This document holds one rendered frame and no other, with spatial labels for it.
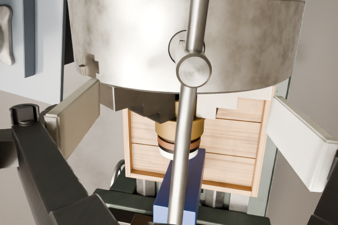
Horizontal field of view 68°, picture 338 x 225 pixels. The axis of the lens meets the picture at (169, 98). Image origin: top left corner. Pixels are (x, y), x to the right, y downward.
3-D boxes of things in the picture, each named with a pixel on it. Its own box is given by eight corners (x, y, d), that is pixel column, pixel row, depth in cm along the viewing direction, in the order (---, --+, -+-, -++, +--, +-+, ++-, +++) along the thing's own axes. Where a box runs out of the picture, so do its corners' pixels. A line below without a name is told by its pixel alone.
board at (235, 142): (126, 71, 65) (120, 74, 61) (272, 81, 58) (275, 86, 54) (130, 168, 75) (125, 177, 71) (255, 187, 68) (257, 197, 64)
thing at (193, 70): (175, 32, 25) (177, 51, 15) (197, 34, 25) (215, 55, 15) (173, 53, 26) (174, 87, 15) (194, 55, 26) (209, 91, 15)
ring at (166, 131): (144, 101, 38) (145, 153, 41) (206, 107, 36) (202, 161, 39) (160, 84, 46) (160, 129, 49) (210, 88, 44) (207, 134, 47)
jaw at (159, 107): (156, 43, 38) (81, 50, 30) (179, 46, 35) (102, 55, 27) (156, 110, 42) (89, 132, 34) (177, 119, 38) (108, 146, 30)
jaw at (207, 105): (198, 46, 35) (290, 51, 32) (204, 42, 40) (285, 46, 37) (195, 118, 39) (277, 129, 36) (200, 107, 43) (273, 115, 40)
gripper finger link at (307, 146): (326, 141, 12) (342, 142, 12) (272, 94, 18) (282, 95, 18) (309, 192, 13) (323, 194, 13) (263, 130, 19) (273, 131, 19)
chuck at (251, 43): (104, 3, 51) (7, -7, 22) (258, 5, 51) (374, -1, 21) (107, 47, 54) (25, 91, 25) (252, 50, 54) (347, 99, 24)
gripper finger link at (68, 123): (61, 169, 13) (47, 168, 13) (100, 115, 19) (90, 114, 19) (58, 116, 12) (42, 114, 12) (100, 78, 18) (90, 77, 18)
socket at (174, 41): (170, 26, 25) (170, 28, 23) (203, 29, 25) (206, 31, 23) (167, 59, 26) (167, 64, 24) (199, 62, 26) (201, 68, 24)
